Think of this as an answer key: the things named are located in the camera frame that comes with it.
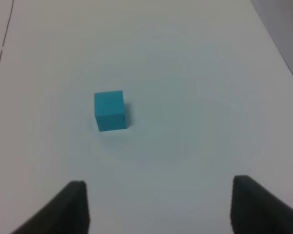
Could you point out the blue cube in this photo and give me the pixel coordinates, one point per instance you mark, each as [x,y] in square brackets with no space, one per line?
[109,110]

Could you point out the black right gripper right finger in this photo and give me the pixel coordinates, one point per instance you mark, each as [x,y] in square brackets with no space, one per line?
[254,210]

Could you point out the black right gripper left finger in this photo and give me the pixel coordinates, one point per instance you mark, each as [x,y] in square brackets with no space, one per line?
[66,213]

